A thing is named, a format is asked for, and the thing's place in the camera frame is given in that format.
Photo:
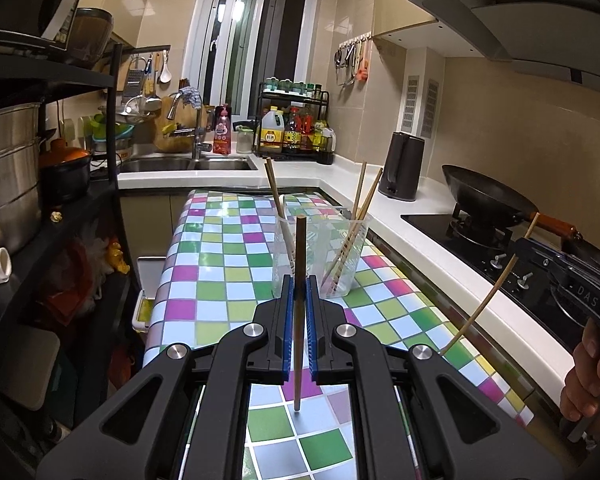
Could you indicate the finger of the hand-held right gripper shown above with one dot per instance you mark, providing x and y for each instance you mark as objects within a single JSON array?
[
  {"x": 540, "y": 250},
  {"x": 537, "y": 269}
]

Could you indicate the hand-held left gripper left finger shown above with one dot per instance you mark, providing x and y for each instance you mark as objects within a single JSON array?
[{"x": 289, "y": 325}]

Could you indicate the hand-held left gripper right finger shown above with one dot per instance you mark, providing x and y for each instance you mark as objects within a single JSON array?
[{"x": 312, "y": 330}]

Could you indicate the clear plastic utensil holder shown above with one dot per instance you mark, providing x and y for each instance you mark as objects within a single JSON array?
[{"x": 325, "y": 240}]

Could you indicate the person's right hand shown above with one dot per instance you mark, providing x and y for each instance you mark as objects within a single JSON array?
[{"x": 580, "y": 390}]

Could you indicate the black gas stove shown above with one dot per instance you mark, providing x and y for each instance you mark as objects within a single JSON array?
[{"x": 480, "y": 245}]

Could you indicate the checkered tablecloth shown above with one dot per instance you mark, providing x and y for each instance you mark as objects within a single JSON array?
[{"x": 215, "y": 270}]

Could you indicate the white plastic bin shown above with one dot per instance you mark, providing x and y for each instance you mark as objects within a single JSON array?
[{"x": 147, "y": 300}]

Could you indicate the black electric kettle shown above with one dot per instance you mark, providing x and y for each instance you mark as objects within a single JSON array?
[{"x": 402, "y": 170}]

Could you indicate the yellow toy figure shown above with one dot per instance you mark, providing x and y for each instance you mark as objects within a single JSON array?
[{"x": 117, "y": 257}]

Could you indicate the glass jar with lid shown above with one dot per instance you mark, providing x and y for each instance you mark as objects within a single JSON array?
[{"x": 244, "y": 141}]

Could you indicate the dark sauce bottle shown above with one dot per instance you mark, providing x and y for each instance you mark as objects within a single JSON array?
[{"x": 292, "y": 135}]

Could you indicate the yellow cooking oil bottle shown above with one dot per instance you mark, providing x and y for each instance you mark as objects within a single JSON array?
[{"x": 270, "y": 135}]

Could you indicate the red dish soap bottle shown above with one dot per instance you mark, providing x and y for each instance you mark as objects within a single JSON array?
[{"x": 222, "y": 135}]

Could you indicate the steel kitchen faucet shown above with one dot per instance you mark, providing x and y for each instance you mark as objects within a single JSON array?
[{"x": 197, "y": 135}]

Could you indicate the steel kitchen sink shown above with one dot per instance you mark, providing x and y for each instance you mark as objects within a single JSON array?
[{"x": 150, "y": 164}]

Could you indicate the black spice rack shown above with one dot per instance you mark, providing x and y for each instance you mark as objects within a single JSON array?
[{"x": 258, "y": 105}]

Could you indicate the wooden cutting board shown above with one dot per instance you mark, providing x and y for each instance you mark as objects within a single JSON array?
[{"x": 167, "y": 135}]

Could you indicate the row of spice jars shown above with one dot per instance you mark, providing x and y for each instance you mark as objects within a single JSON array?
[{"x": 295, "y": 87}]

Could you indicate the range hood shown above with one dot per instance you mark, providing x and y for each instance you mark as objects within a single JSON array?
[{"x": 505, "y": 15}]

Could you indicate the blue dish cloth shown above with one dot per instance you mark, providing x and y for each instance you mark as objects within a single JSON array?
[{"x": 191, "y": 97}]

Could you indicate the hanging orange peeler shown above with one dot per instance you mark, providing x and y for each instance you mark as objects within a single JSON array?
[{"x": 363, "y": 71}]

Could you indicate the green plastic basin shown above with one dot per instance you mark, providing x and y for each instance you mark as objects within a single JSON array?
[{"x": 110, "y": 132}]

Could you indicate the metal strainer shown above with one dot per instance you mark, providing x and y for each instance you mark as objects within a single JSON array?
[{"x": 140, "y": 106}]

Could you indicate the hanging metal kitchen tongs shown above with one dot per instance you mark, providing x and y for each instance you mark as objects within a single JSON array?
[{"x": 345, "y": 65}]

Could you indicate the black clay pot orange lid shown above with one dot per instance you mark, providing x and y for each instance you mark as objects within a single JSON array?
[{"x": 65, "y": 175}]

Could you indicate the hanging white ladle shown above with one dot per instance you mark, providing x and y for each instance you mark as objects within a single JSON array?
[{"x": 165, "y": 74}]

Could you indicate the hanging metal grater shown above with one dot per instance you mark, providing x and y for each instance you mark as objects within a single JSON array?
[{"x": 134, "y": 82}]

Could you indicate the white framed glass door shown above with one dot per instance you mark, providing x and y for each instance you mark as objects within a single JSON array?
[{"x": 280, "y": 35}]

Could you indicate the steel stockpot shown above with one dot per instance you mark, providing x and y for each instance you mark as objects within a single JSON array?
[{"x": 10, "y": 170}]

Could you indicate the blender jar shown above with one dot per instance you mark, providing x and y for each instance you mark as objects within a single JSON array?
[{"x": 90, "y": 35}]

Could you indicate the wall vent grille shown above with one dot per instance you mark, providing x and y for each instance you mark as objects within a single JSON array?
[
  {"x": 411, "y": 105},
  {"x": 431, "y": 110}
]

